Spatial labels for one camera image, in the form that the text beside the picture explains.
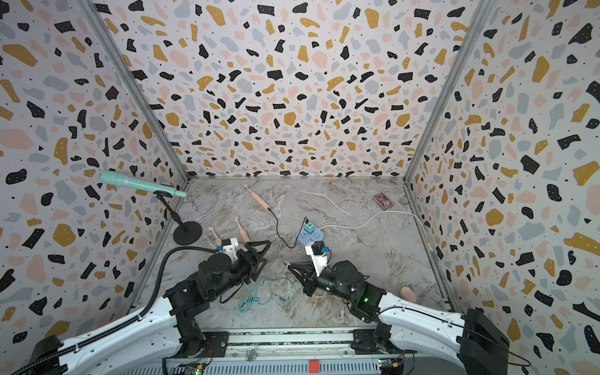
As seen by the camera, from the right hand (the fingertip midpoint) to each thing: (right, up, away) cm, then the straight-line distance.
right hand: (295, 268), depth 69 cm
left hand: (-6, +5, +3) cm, 8 cm away
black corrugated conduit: (-32, -4, -23) cm, 40 cm away
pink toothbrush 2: (-25, +6, +30) cm, 40 cm away
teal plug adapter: (+3, +9, +26) cm, 28 cm away
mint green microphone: (-55, +27, +3) cm, 61 cm away
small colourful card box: (+39, +20, +44) cm, 62 cm away
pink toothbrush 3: (-22, +21, +44) cm, 54 cm away
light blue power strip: (+3, +4, +27) cm, 27 cm away
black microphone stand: (-48, +6, +30) cm, 57 cm away
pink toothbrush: (-35, +4, +29) cm, 45 cm away
